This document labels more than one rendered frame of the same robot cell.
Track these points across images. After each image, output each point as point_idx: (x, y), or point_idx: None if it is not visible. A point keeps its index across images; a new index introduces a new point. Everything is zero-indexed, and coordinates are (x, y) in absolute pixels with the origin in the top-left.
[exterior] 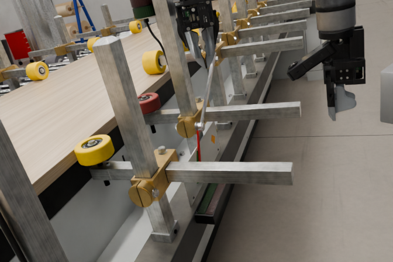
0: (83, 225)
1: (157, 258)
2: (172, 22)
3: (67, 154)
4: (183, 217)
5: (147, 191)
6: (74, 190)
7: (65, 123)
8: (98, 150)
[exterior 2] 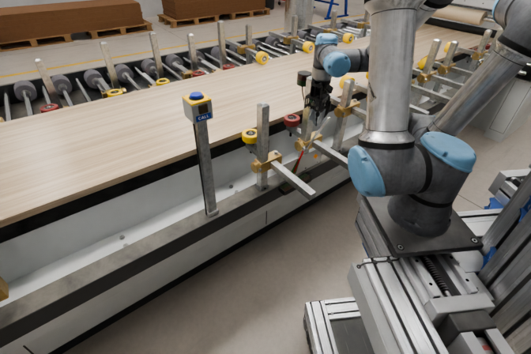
0: (235, 163)
1: (251, 193)
2: None
3: (239, 132)
4: (273, 185)
5: (256, 167)
6: (236, 148)
7: (250, 111)
8: (250, 138)
